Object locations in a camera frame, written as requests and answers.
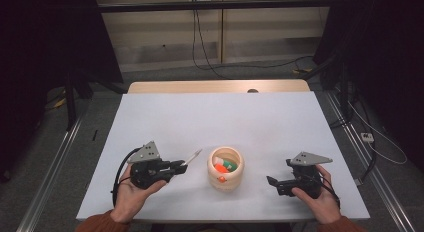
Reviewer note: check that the aluminium floor rail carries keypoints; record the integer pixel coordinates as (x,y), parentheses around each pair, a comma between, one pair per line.
(390,198)
(46,188)

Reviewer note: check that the green white glue stick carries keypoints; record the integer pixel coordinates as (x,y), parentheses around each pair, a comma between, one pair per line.
(228,164)

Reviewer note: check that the black metal stand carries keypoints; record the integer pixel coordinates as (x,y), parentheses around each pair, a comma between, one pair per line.
(343,88)
(70,105)

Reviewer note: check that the yellow tape piece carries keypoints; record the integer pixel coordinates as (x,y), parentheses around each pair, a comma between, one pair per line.
(60,103)
(301,71)

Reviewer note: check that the small black stick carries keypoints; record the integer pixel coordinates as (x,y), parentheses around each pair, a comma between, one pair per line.
(95,135)

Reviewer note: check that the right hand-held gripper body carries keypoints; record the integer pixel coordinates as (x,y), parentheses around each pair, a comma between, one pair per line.
(308,158)

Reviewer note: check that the orange highlighter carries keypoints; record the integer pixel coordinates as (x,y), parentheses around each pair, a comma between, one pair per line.
(220,168)

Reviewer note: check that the silver pen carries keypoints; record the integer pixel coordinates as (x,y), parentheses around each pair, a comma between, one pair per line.
(193,157)

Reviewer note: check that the person's right hand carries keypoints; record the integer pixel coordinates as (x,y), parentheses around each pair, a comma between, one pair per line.
(321,205)

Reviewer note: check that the black horizontal bar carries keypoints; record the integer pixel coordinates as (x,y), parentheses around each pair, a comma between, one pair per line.
(150,7)

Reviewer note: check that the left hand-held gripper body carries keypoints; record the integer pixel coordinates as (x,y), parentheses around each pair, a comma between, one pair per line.
(146,153)

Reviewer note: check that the black curtain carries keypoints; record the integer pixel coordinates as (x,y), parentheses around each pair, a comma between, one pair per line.
(40,58)
(383,58)

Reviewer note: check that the white power adapter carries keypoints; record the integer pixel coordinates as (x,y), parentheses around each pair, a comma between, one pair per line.
(367,137)

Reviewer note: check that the person's left hand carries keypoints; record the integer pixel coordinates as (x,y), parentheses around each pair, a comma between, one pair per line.
(130,200)

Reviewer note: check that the cream ribbed pen holder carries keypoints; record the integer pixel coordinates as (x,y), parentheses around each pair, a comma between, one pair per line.
(226,183)

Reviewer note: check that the white table mat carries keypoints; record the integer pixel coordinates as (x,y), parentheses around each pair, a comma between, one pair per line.
(233,118)

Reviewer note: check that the wooden table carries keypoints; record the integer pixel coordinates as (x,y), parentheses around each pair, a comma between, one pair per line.
(200,86)

